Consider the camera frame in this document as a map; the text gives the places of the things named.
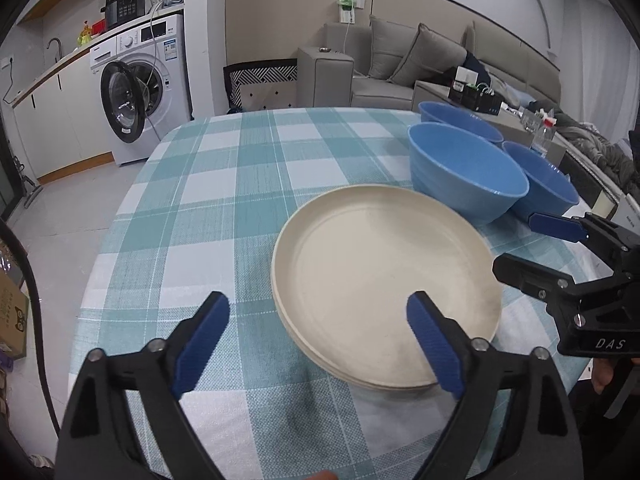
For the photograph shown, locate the blue bowl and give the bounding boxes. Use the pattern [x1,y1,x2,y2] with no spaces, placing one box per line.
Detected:
[502,141,579,222]
[408,122,529,226]
[418,101,503,146]

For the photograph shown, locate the blue bowl front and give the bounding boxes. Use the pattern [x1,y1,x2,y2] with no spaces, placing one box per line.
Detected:
[408,122,529,226]

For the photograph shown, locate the beige plate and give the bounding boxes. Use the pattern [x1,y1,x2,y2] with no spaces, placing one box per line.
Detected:
[270,184,504,388]
[276,302,437,391]

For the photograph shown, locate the white lower kitchen cabinets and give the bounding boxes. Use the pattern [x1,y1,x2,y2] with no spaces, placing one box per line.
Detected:
[14,55,111,178]

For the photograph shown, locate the kitchen faucet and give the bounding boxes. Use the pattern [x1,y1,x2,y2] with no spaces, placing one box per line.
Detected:
[47,37,63,63]

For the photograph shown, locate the right hand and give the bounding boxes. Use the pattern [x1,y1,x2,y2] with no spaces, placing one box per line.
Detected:
[591,359,628,394]

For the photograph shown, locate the left hand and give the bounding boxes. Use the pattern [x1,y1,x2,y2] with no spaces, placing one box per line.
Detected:
[306,470,337,480]

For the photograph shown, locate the plastic water bottle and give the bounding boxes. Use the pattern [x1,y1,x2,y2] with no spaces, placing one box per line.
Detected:
[532,116,555,157]

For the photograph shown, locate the beige side cabinet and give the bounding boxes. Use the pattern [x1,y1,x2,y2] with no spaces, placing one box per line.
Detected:
[412,81,566,167]

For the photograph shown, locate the cardboard box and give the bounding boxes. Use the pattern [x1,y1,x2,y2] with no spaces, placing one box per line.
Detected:
[0,272,29,360]

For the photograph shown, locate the grey cushion right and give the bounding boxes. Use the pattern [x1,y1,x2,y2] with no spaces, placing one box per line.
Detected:
[390,23,466,87]

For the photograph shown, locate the grey cushion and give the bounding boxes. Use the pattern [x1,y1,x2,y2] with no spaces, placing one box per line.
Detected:
[369,16,416,80]
[390,23,466,87]

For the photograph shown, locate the grey cushion left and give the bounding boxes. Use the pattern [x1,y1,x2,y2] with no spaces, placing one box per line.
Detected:
[369,16,416,80]

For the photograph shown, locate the grey sofa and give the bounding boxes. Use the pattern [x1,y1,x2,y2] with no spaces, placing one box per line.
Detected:
[296,16,561,110]

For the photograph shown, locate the black white patterned pet bed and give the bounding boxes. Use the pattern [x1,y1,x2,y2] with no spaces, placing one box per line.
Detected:
[224,58,297,114]

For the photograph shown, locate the white washing machine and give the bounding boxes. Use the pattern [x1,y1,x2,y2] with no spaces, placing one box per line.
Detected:
[89,13,192,166]

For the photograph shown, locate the yellow toy figure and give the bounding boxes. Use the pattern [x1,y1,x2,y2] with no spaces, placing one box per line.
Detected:
[77,21,93,47]

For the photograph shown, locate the black pressure cooker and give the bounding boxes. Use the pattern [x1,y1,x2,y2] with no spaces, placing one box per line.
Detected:
[101,0,146,30]

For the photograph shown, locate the black box with cables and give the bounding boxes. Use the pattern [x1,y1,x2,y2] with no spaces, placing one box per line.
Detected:
[448,66,502,116]

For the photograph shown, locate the black cable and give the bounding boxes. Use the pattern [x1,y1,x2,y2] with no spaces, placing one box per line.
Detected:
[0,218,62,436]

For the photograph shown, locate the green wall socket charger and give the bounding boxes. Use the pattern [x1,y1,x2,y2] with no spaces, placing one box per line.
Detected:
[337,0,366,24]

